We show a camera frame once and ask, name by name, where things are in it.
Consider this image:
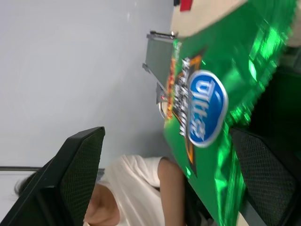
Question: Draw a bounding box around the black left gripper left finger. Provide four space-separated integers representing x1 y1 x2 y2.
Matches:
0 126 106 226

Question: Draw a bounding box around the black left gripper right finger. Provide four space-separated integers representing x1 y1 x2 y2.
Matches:
230 127 301 226

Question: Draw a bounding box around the green snack chip bag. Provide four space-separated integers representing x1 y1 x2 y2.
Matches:
163 0 296 226

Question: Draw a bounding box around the person in white t-shirt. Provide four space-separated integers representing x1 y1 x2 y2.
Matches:
14 154 214 226

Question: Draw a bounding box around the red box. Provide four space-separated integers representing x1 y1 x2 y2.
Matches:
179 0 194 11

